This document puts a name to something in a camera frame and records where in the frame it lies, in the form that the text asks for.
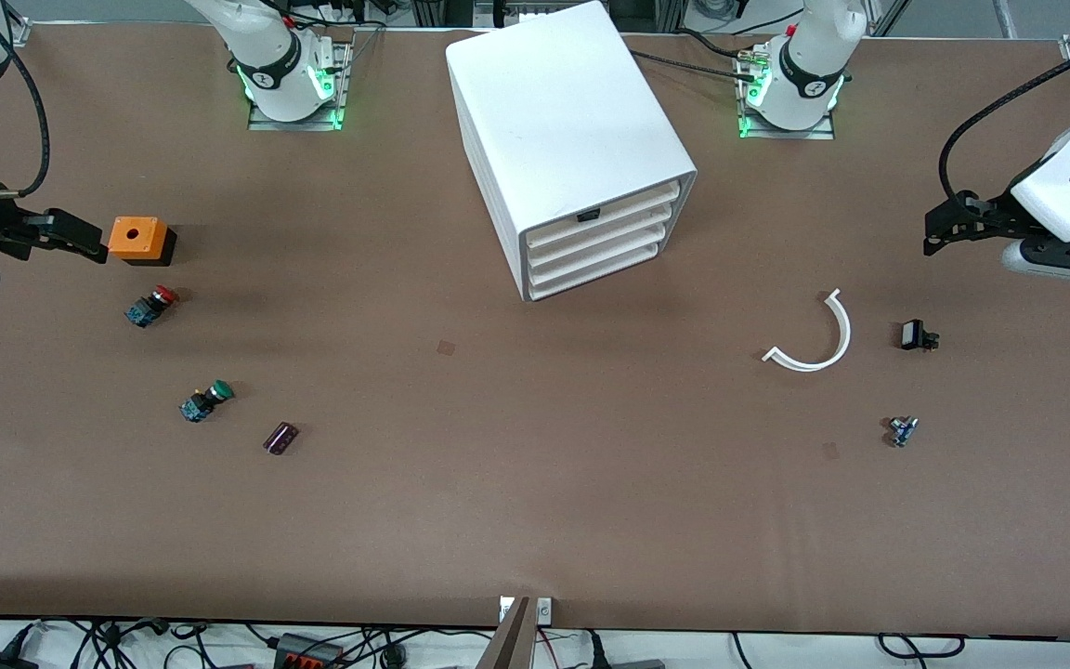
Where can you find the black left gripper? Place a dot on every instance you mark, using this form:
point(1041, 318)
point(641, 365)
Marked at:
point(997, 210)

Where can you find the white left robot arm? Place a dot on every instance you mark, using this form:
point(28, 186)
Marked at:
point(804, 65)

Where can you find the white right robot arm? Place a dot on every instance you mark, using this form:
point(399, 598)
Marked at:
point(275, 56)

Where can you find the red capped push button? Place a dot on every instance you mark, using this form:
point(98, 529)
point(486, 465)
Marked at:
point(150, 307)

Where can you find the green capped push button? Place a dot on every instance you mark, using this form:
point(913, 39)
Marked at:
point(205, 401)

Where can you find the white plain drawer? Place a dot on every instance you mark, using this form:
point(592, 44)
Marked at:
point(605, 238)
point(600, 256)
point(595, 275)

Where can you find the white drawer cabinet shell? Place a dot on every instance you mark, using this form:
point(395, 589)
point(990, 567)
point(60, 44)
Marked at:
point(554, 102)

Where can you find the orange box with hole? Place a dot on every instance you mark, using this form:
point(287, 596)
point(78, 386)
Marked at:
point(150, 240)

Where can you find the white curved plastic strip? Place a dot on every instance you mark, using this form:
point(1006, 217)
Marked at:
point(844, 333)

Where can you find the small blue electronic component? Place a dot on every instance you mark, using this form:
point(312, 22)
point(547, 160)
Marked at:
point(902, 432)

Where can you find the dark purple cylindrical component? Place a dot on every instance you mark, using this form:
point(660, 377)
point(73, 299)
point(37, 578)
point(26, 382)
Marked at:
point(280, 439)

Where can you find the black orange power strip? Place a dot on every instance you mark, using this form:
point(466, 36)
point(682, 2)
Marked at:
point(307, 655)

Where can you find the small black switch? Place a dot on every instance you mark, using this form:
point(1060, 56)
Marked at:
point(913, 334)

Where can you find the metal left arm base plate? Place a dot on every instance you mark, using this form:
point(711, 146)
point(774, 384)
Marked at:
point(786, 135)

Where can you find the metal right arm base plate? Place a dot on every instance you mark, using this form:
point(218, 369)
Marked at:
point(293, 124)

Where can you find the white edge bracket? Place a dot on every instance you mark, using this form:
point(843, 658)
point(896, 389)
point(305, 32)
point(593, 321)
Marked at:
point(544, 610)

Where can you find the brown wooden post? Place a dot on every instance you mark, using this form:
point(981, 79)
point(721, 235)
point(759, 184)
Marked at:
point(512, 646)

